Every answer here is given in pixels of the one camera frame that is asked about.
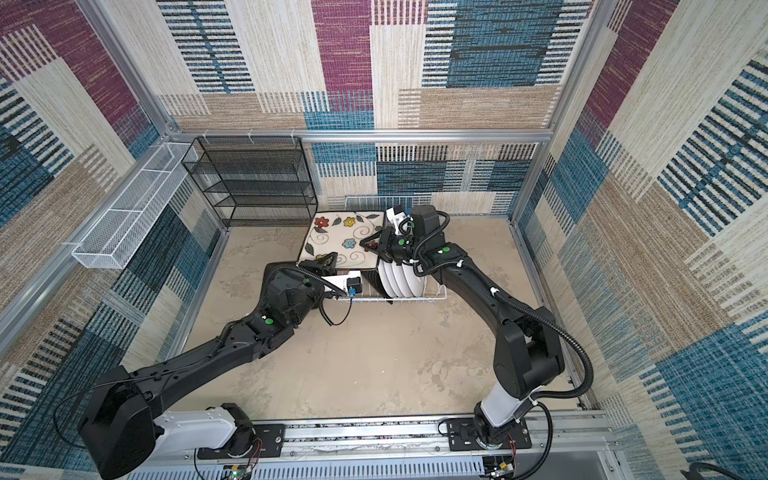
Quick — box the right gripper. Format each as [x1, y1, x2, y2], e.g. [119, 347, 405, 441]
[358, 226, 424, 265]

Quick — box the floral square plate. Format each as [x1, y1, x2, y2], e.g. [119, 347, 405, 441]
[298, 211, 385, 270]

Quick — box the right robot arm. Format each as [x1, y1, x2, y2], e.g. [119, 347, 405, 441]
[362, 206, 565, 448]

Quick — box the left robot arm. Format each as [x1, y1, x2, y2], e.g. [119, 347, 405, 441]
[77, 253, 345, 479]

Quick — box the white round plate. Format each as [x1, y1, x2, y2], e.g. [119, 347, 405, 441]
[400, 263, 421, 297]
[390, 262, 411, 298]
[413, 268, 426, 297]
[378, 261, 400, 298]

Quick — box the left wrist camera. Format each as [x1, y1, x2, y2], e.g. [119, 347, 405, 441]
[346, 270, 363, 298]

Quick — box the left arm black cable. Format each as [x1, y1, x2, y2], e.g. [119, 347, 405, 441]
[317, 263, 355, 328]

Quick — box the white wire dish rack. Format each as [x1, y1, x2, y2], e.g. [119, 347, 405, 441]
[344, 195, 447, 303]

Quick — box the black wire shelf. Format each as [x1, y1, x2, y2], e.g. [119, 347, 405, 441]
[181, 136, 318, 228]

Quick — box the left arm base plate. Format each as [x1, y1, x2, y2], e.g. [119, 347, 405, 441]
[196, 423, 286, 460]

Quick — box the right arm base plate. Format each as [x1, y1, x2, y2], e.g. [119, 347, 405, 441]
[438, 417, 532, 451]

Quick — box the white mesh wall basket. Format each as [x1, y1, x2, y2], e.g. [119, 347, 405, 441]
[72, 142, 189, 270]

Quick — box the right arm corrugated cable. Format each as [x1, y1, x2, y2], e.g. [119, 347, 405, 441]
[494, 290, 595, 400]

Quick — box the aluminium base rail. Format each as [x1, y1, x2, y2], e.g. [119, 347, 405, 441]
[130, 410, 633, 479]

